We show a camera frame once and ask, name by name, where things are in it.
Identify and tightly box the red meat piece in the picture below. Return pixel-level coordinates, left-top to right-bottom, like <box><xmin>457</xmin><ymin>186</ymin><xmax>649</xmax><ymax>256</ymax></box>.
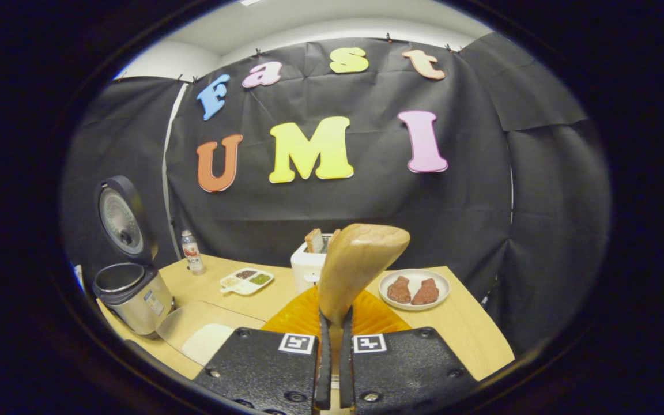
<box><xmin>387</xmin><ymin>276</ymin><xmax>412</xmax><ymax>305</ymax></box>
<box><xmin>411</xmin><ymin>278</ymin><xmax>440</xmax><ymax>306</ymax></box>

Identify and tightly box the white toaster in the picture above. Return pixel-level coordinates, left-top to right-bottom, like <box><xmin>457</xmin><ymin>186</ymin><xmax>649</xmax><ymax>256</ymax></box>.
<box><xmin>290</xmin><ymin>233</ymin><xmax>335</xmax><ymax>295</ymax></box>

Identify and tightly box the dark grey rice cooker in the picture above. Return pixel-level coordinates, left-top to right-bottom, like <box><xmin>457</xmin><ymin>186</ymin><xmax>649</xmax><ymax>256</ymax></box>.
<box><xmin>93</xmin><ymin>176</ymin><xmax>176</xmax><ymax>339</ymax></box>

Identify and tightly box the white round plate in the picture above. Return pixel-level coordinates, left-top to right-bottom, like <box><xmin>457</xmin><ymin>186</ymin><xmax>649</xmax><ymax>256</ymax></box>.
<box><xmin>378</xmin><ymin>269</ymin><xmax>451</xmax><ymax>311</ymax></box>

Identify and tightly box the small clear bottle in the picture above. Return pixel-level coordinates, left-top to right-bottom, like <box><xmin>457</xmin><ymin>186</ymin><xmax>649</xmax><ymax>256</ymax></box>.
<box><xmin>181</xmin><ymin>231</ymin><xmax>206</xmax><ymax>276</ymax></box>

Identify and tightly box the white divided dish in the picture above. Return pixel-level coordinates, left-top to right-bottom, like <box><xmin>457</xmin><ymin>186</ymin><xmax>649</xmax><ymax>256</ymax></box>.
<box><xmin>220</xmin><ymin>267</ymin><xmax>275</xmax><ymax>296</ymax></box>

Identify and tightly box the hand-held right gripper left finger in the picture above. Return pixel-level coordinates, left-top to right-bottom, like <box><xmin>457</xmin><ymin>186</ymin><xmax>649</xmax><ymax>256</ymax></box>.
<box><xmin>207</xmin><ymin>285</ymin><xmax>333</xmax><ymax>413</ymax></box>

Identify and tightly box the cream rice box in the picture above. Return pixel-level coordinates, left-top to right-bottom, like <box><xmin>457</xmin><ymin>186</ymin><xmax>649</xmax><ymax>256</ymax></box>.
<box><xmin>156</xmin><ymin>300</ymin><xmax>266</xmax><ymax>367</ymax></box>

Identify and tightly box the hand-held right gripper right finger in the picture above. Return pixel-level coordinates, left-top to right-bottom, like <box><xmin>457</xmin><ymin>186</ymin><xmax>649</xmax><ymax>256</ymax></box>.
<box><xmin>339</xmin><ymin>288</ymin><xmax>478</xmax><ymax>413</ymax></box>

